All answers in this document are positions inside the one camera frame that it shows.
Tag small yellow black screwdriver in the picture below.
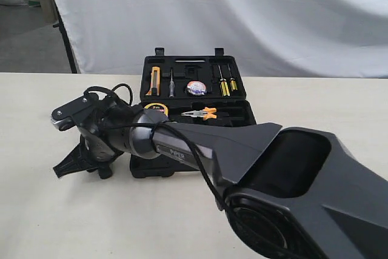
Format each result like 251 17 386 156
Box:
227 64 238 92

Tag orange handled pliers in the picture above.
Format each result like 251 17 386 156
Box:
181 107 217 121

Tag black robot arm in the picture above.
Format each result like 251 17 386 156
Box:
52 106 387 258

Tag black electrical tape roll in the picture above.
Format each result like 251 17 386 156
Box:
186 81 207 96

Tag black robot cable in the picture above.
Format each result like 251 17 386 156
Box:
83 82 304 259

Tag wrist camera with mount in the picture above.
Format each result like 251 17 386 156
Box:
51 93 99 132

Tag black plastic tool case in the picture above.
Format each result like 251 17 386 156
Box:
129 47 258 180

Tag orange utility knife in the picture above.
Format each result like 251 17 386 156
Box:
146 66 161 96

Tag black backdrop stand pole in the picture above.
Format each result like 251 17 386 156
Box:
52 3 78 74

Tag white backdrop cloth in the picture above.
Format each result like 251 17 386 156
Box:
55 0 387 78

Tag yellow tape measure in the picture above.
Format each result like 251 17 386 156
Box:
144 103 169 116

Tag claw hammer black grip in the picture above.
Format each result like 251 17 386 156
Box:
98 163 113 180

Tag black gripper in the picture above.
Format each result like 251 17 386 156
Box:
53 110 124 178

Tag large yellow black screwdriver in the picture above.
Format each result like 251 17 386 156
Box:
218 64 230 96

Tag clear handled test screwdriver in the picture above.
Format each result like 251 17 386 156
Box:
169 67 175 98

